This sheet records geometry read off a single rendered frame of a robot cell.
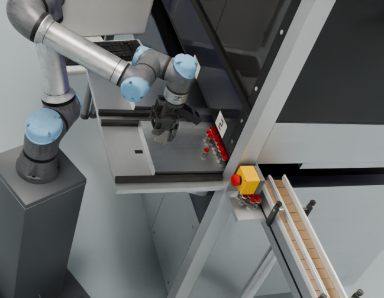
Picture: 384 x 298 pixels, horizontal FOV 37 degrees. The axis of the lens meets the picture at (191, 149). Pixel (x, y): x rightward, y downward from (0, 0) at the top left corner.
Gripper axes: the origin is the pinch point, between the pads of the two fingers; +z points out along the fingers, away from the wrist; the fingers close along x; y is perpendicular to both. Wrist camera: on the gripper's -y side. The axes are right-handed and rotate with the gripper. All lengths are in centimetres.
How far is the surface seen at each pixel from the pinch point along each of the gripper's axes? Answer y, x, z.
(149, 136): -0.6, -15.2, 12.0
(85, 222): 6, -44, 100
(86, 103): 1, -101, 70
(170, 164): -5.3, -0.8, 12.0
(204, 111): -26.8, -28.6, 10.5
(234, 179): -19.8, 18.0, -0.5
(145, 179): 6.4, 7.5, 10.3
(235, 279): -50, 12, 75
